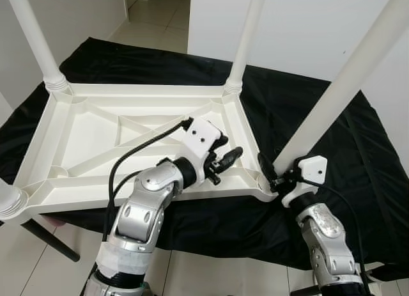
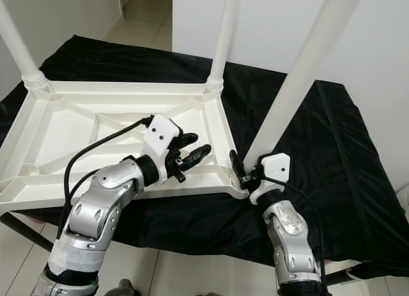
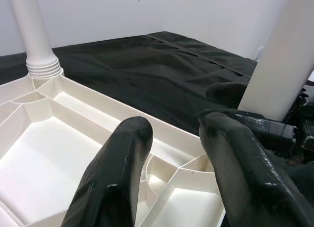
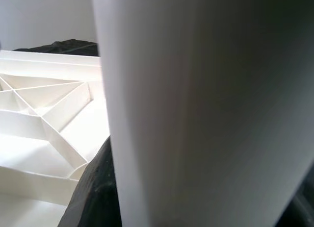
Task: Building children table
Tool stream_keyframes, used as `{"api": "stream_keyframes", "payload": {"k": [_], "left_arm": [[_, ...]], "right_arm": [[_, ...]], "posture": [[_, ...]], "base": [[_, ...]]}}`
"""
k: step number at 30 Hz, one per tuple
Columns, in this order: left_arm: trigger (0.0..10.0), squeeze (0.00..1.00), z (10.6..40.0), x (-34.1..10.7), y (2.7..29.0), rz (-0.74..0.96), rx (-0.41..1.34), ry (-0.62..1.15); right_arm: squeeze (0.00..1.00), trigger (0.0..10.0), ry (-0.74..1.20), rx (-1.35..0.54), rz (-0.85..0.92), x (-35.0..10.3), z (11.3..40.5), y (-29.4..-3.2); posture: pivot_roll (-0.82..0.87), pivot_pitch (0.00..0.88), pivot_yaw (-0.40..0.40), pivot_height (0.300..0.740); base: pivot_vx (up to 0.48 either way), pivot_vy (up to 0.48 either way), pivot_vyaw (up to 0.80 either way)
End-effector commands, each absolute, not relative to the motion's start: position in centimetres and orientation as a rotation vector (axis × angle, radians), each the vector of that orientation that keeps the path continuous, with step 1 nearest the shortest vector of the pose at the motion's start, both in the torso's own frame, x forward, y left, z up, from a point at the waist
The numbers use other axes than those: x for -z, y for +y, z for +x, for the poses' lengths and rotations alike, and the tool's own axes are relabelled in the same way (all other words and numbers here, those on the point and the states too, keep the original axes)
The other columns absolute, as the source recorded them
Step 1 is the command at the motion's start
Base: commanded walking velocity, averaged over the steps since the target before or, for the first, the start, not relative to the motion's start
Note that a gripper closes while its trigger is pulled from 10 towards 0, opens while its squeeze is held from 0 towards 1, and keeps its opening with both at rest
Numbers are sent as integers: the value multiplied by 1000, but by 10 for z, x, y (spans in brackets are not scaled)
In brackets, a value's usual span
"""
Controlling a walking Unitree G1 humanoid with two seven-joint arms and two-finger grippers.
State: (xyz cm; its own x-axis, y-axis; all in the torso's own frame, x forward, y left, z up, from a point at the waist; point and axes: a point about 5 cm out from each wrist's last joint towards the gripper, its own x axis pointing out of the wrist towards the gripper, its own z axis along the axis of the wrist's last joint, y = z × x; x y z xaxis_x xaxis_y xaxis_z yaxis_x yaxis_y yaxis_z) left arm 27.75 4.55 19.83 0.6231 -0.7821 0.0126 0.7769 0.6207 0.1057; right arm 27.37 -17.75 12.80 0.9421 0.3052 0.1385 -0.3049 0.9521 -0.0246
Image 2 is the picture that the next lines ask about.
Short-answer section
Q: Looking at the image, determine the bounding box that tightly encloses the white plastic table leg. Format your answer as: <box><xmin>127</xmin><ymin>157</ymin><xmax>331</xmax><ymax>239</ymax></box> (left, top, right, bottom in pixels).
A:
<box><xmin>0</xmin><ymin>2</ymin><xmax>49</xmax><ymax>92</ymax></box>
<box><xmin>204</xmin><ymin>0</ymin><xmax>242</xmax><ymax>94</ymax></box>
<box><xmin>243</xmin><ymin>0</ymin><xmax>366</xmax><ymax>172</ymax></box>

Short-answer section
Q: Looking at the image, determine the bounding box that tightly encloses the white plastic children table top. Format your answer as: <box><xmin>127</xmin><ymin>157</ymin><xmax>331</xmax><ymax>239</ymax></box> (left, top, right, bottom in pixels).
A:
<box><xmin>0</xmin><ymin>80</ymin><xmax>250</xmax><ymax>214</ymax></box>

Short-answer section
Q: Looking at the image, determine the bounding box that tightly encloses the black table cloth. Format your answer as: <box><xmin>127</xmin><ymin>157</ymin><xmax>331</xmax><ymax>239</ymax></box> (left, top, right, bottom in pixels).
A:
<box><xmin>0</xmin><ymin>35</ymin><xmax>409</xmax><ymax>277</ymax></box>

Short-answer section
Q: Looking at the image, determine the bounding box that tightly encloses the grey left robot foot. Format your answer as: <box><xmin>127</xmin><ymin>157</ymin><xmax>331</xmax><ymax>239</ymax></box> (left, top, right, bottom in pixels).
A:
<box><xmin>112</xmin><ymin>280</ymin><xmax>135</xmax><ymax>296</ymax></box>

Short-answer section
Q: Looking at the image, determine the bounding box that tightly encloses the pink table with black legs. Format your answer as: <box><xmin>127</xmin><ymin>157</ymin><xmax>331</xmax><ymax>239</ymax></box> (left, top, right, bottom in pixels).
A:
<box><xmin>0</xmin><ymin>210</ymin><xmax>366</xmax><ymax>285</ymax></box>

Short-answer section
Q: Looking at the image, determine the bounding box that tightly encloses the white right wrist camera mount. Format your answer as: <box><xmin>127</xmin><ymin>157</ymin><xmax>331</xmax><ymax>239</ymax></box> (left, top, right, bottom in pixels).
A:
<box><xmin>249</xmin><ymin>153</ymin><xmax>291</xmax><ymax>204</ymax></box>

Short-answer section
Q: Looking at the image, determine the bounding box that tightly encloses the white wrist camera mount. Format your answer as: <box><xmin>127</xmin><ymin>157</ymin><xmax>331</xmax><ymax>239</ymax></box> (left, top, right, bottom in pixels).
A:
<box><xmin>249</xmin><ymin>153</ymin><xmax>291</xmax><ymax>204</ymax></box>
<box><xmin>141</xmin><ymin>114</ymin><xmax>185</xmax><ymax>182</ymax></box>

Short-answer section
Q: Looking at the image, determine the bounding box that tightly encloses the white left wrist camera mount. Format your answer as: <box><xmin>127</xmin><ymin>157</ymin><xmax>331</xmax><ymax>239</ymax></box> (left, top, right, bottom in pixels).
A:
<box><xmin>141</xmin><ymin>114</ymin><xmax>185</xmax><ymax>182</ymax></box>

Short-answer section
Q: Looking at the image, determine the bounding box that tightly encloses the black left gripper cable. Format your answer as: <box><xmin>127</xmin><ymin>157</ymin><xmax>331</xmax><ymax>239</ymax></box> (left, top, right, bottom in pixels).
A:
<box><xmin>67</xmin><ymin>157</ymin><xmax>135</xmax><ymax>236</ymax></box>

